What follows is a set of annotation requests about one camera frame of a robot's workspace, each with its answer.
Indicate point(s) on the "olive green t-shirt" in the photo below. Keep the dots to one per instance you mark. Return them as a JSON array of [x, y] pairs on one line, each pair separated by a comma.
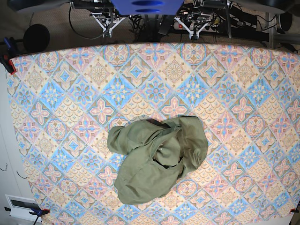
[[157, 154]]

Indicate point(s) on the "colourful patterned tablecloth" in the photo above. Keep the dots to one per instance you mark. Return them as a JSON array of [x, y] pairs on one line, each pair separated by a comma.
[[64, 103]]

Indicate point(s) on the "white power strip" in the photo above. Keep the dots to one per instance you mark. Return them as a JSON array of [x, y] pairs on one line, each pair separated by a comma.
[[191, 26]]

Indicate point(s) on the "black round stool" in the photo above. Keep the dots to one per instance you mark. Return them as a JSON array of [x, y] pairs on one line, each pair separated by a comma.
[[36, 38]]

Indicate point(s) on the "blue orange clamp lower left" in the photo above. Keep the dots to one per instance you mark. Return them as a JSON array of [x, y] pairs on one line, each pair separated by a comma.
[[38, 212]]

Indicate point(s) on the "black cylinder right background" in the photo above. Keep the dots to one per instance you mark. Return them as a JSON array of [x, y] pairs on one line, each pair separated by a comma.
[[285, 21]]

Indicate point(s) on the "orange clamp lower right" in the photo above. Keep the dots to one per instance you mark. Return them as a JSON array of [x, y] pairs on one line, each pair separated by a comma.
[[294, 210]]

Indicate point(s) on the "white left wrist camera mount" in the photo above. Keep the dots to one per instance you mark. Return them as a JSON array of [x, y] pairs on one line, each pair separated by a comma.
[[195, 35]]

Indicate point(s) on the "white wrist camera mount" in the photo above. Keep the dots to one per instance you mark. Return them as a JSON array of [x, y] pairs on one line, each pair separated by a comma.
[[106, 23], [195, 35]]

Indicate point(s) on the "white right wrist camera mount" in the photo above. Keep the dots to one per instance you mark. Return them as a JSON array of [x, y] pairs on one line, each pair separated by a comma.
[[106, 23]]

